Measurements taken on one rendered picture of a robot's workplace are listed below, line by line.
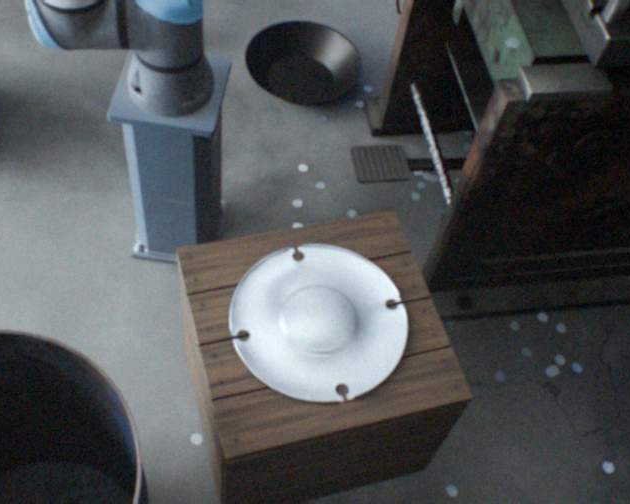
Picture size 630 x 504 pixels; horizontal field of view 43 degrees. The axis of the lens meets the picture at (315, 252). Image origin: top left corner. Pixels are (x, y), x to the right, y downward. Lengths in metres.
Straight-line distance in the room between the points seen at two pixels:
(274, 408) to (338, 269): 0.28
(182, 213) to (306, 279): 0.38
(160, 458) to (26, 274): 0.51
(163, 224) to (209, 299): 0.39
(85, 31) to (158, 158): 0.30
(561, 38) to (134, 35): 0.69
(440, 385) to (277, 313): 0.29
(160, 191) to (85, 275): 0.30
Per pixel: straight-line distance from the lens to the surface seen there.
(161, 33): 1.32
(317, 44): 2.20
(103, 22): 1.31
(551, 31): 1.41
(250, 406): 1.23
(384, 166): 1.76
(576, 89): 1.33
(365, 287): 1.35
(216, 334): 1.28
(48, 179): 1.94
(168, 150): 1.48
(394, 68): 1.89
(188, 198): 1.58
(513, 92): 1.32
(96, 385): 1.19
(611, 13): 1.36
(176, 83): 1.39
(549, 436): 1.72
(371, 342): 1.30
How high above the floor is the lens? 1.49
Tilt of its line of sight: 56 degrees down
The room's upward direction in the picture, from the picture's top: 10 degrees clockwise
